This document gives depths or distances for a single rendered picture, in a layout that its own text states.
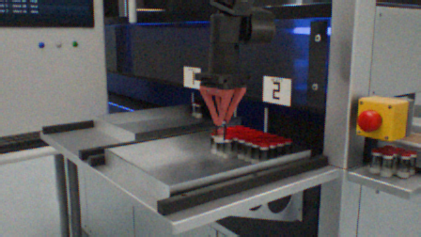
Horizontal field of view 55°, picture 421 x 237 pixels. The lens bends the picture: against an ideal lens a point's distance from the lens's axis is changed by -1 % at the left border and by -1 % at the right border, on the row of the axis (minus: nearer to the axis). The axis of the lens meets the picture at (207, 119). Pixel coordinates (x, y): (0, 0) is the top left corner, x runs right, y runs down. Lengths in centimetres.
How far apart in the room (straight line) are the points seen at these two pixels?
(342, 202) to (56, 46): 109
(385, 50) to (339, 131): 20
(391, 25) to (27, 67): 112
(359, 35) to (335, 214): 37
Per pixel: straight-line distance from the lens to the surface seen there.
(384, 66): 92
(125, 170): 79
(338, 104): 85
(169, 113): 133
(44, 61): 152
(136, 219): 172
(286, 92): 93
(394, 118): 79
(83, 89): 158
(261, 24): 79
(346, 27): 83
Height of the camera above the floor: 115
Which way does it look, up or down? 12 degrees down
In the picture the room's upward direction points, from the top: straight up
